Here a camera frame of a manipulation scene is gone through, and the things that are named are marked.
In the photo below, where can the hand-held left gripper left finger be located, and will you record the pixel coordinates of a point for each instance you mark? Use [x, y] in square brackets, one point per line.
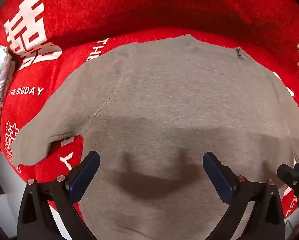
[83, 173]

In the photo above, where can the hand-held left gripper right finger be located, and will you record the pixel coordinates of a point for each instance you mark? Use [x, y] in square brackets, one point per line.
[219, 173]

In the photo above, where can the grey sweater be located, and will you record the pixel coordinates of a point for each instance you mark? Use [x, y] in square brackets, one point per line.
[169, 100]

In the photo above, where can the red printed blanket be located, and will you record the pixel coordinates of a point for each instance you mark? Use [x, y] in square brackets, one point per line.
[144, 10]

